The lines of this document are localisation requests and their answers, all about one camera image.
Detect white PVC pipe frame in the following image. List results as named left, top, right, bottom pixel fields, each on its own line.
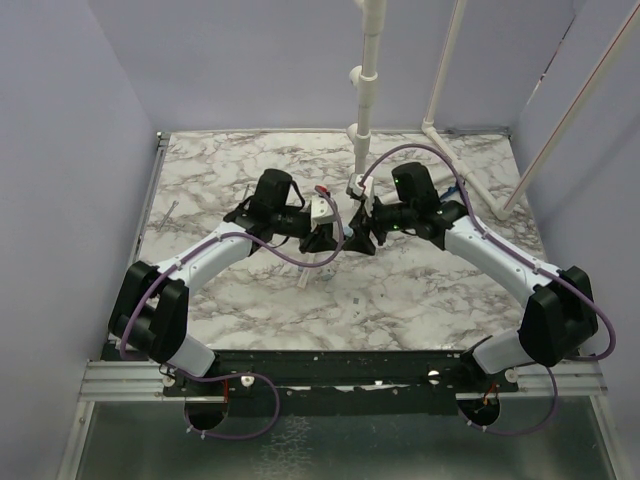
left=344, top=0, right=640, bottom=221

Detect white staple box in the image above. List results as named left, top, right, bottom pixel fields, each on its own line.
left=296, top=253, right=315, bottom=290

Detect purple cable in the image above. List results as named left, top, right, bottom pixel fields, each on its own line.
left=357, top=144, right=617, bottom=437
left=118, top=185, right=346, bottom=441

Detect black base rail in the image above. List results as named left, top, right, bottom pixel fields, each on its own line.
left=166, top=350, right=506, bottom=425

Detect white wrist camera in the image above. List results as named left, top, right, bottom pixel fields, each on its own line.
left=346, top=173, right=375, bottom=201
left=309, top=196, right=339, bottom=228

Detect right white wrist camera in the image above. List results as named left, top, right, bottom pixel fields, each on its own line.
left=346, top=173, right=375, bottom=201

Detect small silver wrench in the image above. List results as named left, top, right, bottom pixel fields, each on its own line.
left=156, top=200, right=179, bottom=232

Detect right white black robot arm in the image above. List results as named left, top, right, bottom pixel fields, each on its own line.
left=344, top=162, right=598, bottom=391

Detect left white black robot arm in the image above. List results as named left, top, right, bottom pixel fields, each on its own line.
left=108, top=169, right=344, bottom=395

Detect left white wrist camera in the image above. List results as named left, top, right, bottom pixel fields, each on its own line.
left=309, top=196, right=339, bottom=228

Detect blue handled pliers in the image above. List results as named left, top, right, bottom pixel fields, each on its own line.
left=440, top=186, right=459, bottom=200

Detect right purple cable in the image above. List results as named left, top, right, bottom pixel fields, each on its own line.
left=357, top=144, right=617, bottom=437

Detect aluminium extrusion rail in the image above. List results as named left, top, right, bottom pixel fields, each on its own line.
left=79, top=361, right=608, bottom=402

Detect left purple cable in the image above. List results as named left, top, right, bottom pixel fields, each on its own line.
left=118, top=185, right=346, bottom=441

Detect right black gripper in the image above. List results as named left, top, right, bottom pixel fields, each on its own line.
left=343, top=192, right=417, bottom=255

